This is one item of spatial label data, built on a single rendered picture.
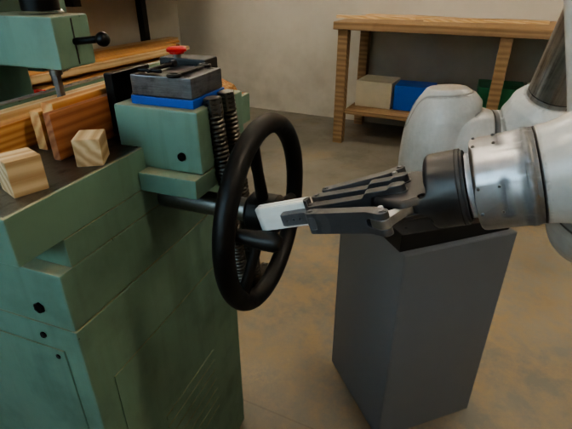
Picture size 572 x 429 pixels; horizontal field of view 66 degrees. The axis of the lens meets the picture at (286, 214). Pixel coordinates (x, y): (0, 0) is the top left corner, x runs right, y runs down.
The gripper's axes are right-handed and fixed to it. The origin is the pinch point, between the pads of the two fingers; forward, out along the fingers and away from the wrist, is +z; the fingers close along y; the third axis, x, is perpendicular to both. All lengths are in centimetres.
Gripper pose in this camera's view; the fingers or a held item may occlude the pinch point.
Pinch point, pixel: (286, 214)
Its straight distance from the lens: 52.1
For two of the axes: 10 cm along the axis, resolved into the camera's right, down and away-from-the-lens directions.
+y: -3.6, 4.4, -8.2
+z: -8.8, 1.4, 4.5
